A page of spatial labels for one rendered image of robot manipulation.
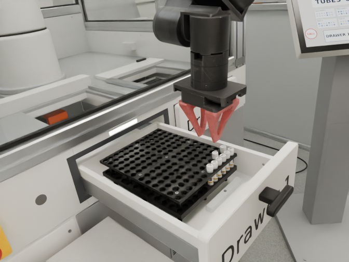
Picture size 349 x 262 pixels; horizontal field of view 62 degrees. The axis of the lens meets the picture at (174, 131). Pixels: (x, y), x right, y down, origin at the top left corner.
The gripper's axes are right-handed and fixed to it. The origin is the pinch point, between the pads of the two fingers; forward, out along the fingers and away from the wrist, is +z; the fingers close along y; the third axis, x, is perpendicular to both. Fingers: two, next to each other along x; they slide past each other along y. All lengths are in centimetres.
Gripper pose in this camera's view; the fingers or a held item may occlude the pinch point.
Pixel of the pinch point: (208, 134)
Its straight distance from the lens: 50.4
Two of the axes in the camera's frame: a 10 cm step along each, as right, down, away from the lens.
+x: -6.9, 3.9, -6.1
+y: -7.3, -3.1, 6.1
